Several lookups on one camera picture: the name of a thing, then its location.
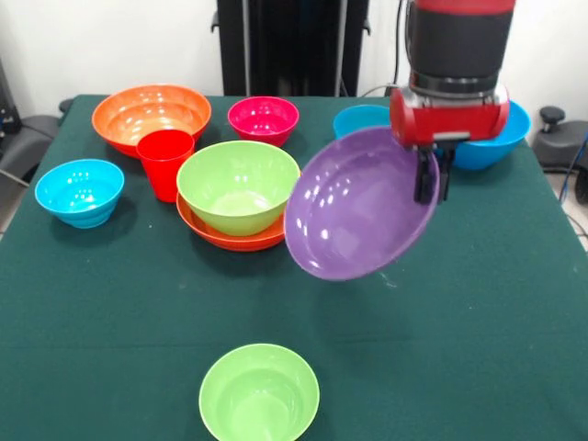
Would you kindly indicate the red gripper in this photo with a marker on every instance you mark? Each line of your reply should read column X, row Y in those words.
column 445, row 121

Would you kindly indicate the purple bowl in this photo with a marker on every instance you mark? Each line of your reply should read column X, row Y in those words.
column 358, row 211

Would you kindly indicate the translucent blue straight-sided bowl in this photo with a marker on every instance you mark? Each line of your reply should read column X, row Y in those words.
column 358, row 119

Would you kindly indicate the large green bowl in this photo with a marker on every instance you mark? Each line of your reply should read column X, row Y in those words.
column 239, row 193

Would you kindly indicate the orange bowl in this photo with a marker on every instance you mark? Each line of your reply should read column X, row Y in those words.
column 229, row 241
column 119, row 115

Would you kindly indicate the small green bowl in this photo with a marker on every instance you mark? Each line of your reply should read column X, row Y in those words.
column 259, row 395

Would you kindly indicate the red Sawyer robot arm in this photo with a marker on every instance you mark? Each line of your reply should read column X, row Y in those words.
column 459, row 41

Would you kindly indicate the large blue bowl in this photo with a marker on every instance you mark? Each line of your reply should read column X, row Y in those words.
column 487, row 154

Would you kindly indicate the pink bowl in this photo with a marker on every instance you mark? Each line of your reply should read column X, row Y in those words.
column 263, row 124

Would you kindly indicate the red cup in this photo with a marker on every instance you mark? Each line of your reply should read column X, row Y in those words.
column 158, row 165

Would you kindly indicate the dark green tablecloth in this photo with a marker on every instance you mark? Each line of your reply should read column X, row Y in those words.
column 138, row 321

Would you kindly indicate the small blue ribbed bowl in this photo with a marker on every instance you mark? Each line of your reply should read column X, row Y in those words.
column 78, row 193

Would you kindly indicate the black pedestal leg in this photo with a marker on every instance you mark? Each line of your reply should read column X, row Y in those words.
column 560, row 142
column 27, row 138

